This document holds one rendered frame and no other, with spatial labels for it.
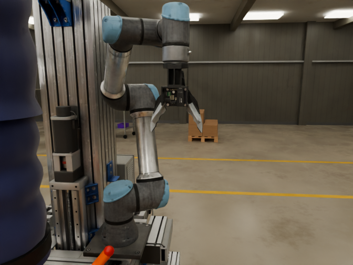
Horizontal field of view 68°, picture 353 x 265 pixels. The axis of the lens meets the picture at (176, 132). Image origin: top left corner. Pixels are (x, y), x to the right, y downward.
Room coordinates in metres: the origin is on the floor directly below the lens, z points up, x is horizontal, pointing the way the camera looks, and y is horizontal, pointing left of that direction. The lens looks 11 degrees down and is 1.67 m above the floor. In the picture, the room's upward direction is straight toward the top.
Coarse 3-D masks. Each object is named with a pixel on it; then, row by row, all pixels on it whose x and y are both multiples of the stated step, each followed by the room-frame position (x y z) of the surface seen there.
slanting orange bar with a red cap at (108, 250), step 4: (108, 248) 0.52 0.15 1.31; (112, 248) 0.52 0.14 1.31; (104, 252) 0.51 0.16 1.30; (108, 252) 0.51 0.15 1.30; (112, 252) 0.52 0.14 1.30; (100, 256) 0.52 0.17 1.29; (104, 256) 0.51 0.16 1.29; (108, 256) 0.51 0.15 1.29; (96, 260) 0.52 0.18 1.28; (100, 260) 0.51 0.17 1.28; (104, 260) 0.51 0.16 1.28; (92, 264) 0.52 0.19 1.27; (96, 264) 0.51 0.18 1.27; (100, 264) 0.51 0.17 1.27
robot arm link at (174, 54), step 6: (162, 48) 0.74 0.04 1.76; (168, 48) 0.72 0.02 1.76; (174, 48) 0.71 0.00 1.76; (180, 48) 0.72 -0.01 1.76; (186, 48) 0.73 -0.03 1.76; (162, 54) 0.74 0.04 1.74; (168, 54) 0.72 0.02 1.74; (174, 54) 0.72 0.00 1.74; (180, 54) 0.72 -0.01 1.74; (186, 54) 0.73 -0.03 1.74; (162, 60) 0.74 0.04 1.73; (168, 60) 0.72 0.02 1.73; (174, 60) 0.72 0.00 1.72; (180, 60) 0.72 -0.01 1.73; (186, 60) 0.73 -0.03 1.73
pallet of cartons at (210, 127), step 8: (200, 112) 7.75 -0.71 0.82; (192, 120) 7.46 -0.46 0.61; (208, 120) 8.31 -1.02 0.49; (216, 120) 8.31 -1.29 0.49; (192, 128) 7.46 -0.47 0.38; (208, 128) 7.38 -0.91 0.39; (216, 128) 7.33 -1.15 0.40; (192, 136) 7.51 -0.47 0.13; (208, 136) 7.38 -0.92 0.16; (216, 136) 7.33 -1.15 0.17
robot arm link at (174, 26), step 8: (168, 8) 0.72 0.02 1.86; (176, 8) 0.72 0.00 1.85; (184, 8) 0.72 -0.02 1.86; (168, 16) 0.72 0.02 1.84; (176, 16) 0.71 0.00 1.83; (184, 16) 0.72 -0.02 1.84; (160, 24) 0.76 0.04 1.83; (168, 24) 0.72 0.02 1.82; (176, 24) 0.72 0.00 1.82; (184, 24) 0.72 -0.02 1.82; (160, 32) 0.77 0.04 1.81; (168, 32) 0.72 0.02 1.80; (176, 32) 0.72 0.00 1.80; (184, 32) 0.72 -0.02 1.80; (168, 40) 0.72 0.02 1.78; (176, 40) 0.72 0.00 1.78; (184, 40) 0.72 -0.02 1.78
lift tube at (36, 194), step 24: (24, 120) 0.53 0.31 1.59; (0, 144) 0.47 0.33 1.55; (24, 144) 0.51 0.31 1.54; (0, 168) 0.47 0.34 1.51; (24, 168) 0.52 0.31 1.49; (0, 192) 0.46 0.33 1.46; (24, 192) 0.50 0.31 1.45; (0, 216) 0.47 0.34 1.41; (24, 216) 0.50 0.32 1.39; (0, 240) 0.46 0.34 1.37; (24, 240) 0.49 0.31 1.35
